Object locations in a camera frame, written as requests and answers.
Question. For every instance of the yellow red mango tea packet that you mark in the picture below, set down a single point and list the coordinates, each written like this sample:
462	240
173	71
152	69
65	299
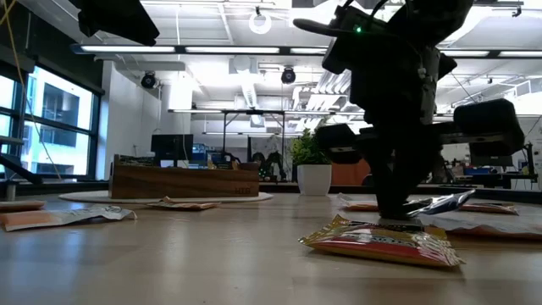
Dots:
381	245

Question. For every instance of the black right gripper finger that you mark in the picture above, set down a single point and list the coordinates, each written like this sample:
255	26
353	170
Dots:
385	178
410	178

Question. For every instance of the wooden tea box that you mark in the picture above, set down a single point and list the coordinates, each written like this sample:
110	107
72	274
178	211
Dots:
182	182

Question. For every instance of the orange green tea packet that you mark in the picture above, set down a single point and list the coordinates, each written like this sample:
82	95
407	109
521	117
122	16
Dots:
182	206

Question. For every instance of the black ceiling camera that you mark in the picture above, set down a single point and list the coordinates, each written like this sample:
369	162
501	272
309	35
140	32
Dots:
148	80
288	76

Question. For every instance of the blue foil tea packet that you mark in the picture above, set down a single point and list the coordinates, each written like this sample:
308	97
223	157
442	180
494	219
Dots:
449	203

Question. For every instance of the black background robot arm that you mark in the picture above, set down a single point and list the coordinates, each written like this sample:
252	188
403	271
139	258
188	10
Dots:
275	163

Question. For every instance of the white orange tea packet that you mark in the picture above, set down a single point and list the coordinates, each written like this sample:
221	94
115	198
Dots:
63	217

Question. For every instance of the white woven round placemat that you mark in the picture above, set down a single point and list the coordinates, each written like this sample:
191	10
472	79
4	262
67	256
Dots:
84	197

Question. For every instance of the black computer monitor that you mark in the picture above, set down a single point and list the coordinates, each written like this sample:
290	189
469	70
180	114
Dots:
171	146
491	161

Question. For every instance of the green plant in white pot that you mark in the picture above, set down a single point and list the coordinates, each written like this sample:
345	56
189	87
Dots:
314	180

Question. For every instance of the orange partition screen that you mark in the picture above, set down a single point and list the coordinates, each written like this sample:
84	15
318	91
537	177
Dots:
347	173

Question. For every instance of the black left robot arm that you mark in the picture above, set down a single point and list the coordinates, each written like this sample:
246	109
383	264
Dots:
118	17

